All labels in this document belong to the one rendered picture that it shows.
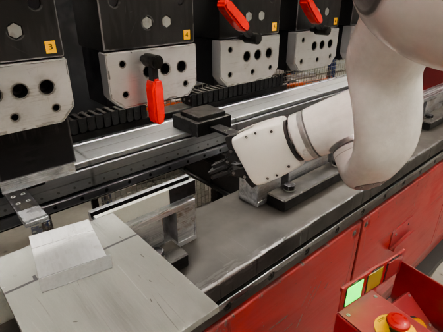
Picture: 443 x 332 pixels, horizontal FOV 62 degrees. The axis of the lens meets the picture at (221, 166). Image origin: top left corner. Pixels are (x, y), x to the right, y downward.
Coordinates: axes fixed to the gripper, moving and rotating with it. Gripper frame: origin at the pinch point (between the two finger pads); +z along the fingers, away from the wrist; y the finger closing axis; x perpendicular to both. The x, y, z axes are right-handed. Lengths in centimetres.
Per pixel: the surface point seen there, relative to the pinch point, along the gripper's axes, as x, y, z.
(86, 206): -114, -19, 168
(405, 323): 5.2, -36.3, -20.0
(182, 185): 3.8, 0.9, 6.6
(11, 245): -65, -13, 180
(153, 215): 11.0, -0.4, 10.2
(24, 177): 25.3, 15.9, 13.6
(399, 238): -59, -61, -16
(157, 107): 14.6, 15.6, -3.9
